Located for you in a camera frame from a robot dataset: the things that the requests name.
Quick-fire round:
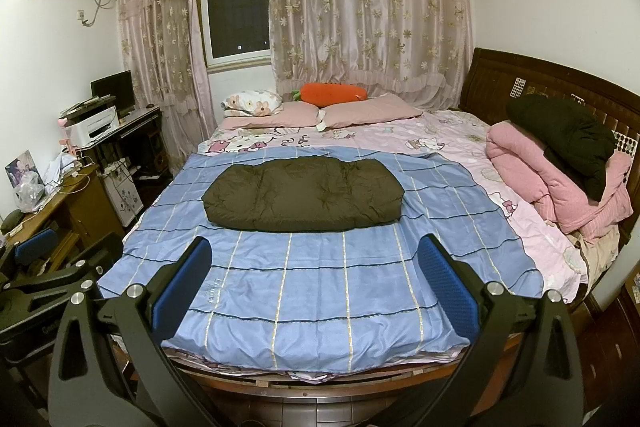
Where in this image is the pink pillow left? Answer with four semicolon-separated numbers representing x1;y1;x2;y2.
219;101;319;130

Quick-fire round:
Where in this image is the dark olive hooded jacket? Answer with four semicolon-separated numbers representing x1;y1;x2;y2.
202;156;405;233

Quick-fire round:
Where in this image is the wooden side desk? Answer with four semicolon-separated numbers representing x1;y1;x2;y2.
1;165;125;279

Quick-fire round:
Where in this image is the pink pillow right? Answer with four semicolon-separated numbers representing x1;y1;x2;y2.
316;93;422;131

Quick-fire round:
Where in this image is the dark wooden headboard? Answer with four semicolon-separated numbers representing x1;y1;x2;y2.
459;49;639;245

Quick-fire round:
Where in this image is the beige cloth under quilt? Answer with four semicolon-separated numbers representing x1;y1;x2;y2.
567;225;620;293

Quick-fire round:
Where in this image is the pink cartoon print bedsheet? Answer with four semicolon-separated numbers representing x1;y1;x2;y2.
198;110;587;303

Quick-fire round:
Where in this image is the blue plaid bed cover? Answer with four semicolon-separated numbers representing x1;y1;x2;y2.
99;147;544;374

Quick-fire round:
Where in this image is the pink folded quilt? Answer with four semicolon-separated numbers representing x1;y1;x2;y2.
486;121;632;241

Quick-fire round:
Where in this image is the floral white pillow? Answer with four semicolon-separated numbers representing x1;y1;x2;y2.
221;90;282;117

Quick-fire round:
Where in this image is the pink pillow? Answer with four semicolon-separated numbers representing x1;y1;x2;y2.
219;101;319;130
316;93;422;131

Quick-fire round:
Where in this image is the wooden bed frame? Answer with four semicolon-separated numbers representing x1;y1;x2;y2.
114;330;526;408

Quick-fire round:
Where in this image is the black folded garment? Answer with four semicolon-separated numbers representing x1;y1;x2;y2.
506;94;616;202

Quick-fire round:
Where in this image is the framed photo on desk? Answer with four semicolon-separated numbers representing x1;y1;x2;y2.
4;150;40;188

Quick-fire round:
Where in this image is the white floral paper bag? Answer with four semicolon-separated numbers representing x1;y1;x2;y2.
103;167;143;228

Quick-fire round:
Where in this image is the black computer monitor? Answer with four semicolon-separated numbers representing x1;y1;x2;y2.
91;70;136;118

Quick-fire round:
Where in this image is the wooden nightstand with papers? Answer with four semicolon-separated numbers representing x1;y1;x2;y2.
572;265;639;413

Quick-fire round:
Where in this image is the orange carrot plush pillow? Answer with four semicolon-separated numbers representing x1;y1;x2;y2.
292;82;368;107

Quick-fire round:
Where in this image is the pink lace curtain left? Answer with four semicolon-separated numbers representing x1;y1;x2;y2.
118;0;216;171

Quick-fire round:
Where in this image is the dark computer desk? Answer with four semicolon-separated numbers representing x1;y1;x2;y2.
77;106;172;209

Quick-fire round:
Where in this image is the white printer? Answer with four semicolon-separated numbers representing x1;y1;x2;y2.
58;95;119;148

